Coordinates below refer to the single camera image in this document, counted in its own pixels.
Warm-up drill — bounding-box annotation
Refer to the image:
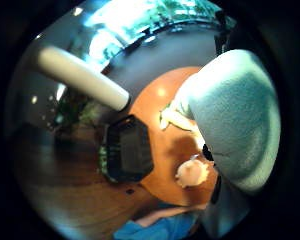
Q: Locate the black octagonal basket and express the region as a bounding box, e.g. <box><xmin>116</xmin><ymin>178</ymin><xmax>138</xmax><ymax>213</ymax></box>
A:
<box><xmin>100</xmin><ymin>114</ymin><xmax>155</xmax><ymax>184</ymax></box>

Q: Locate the white round pillar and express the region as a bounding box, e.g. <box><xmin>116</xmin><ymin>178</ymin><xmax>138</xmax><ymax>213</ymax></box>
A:
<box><xmin>36</xmin><ymin>45</ymin><xmax>131</xmax><ymax>112</ymax></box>

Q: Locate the person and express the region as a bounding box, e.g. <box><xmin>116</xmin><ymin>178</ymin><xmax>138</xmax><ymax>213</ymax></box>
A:
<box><xmin>112</xmin><ymin>203</ymin><xmax>208</xmax><ymax>240</ymax></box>

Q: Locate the large window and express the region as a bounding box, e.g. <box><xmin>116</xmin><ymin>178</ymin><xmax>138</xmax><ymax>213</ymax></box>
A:
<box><xmin>81</xmin><ymin>0</ymin><xmax>224</xmax><ymax>64</ymax></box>

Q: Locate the small white round bowl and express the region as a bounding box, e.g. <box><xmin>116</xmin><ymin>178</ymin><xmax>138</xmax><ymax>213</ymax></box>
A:
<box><xmin>174</xmin><ymin>157</ymin><xmax>211</xmax><ymax>189</ymax></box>

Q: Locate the green potted plant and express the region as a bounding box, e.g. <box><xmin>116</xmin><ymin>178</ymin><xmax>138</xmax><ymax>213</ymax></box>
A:
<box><xmin>54</xmin><ymin>94</ymin><xmax>106</xmax><ymax>134</ymax></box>

